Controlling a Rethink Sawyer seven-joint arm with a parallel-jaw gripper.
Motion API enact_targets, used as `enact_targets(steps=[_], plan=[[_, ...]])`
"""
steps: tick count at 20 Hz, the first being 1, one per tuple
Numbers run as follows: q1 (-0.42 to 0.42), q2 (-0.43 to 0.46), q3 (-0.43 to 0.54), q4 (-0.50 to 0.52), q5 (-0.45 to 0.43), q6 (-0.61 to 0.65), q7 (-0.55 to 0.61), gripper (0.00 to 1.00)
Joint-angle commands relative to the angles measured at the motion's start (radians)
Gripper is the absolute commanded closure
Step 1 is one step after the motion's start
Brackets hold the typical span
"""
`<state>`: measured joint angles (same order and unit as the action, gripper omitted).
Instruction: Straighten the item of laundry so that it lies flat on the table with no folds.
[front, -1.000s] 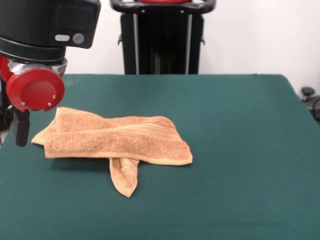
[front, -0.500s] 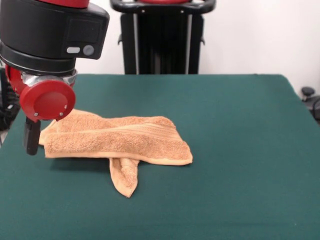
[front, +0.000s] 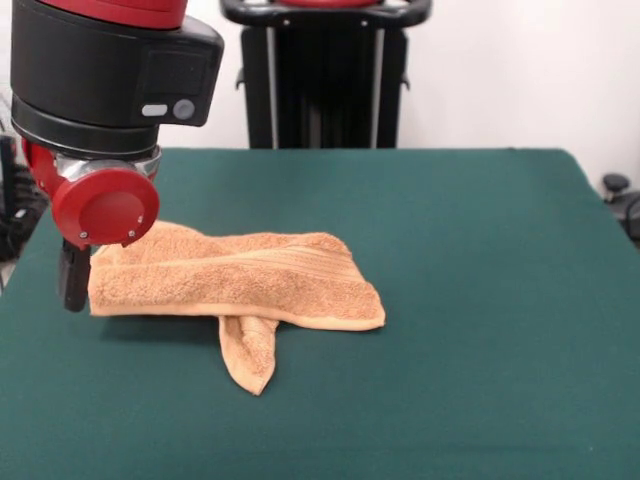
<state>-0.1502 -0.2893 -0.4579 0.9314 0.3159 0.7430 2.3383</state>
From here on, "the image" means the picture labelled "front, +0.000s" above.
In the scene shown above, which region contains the black office chair base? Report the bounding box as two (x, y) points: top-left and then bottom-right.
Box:
(601, 172), (640, 236)

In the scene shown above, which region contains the black cable bundle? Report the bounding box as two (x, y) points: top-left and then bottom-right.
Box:
(0, 89), (54, 262)

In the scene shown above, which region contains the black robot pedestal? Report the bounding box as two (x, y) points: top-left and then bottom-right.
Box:
(218, 0), (432, 150)

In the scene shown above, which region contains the black electrical box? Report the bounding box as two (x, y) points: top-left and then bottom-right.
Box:
(0, 133), (16, 221)

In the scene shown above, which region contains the orange terry towel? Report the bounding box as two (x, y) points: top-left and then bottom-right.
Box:
(88, 219), (388, 397)

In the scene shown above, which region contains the dark green table cloth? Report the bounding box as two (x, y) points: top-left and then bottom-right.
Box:
(0, 147), (640, 480)

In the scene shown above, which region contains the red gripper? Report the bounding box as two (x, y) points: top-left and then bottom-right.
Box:
(21, 137), (162, 314)

